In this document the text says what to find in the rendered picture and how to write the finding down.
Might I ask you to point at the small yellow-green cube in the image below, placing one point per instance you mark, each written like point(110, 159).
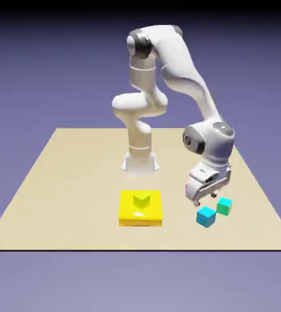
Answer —
point(141, 201)

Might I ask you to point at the small teal cube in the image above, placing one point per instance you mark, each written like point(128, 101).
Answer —
point(224, 206)

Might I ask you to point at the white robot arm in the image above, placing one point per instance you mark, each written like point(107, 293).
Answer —
point(179, 63)

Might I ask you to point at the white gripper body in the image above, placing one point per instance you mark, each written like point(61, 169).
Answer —
point(198, 186)

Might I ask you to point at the small blue cube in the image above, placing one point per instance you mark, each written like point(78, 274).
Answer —
point(205, 216)

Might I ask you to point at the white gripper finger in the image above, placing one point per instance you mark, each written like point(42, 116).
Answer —
point(213, 194)
point(196, 202)

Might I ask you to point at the large yellow box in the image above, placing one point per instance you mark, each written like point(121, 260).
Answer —
point(140, 210)

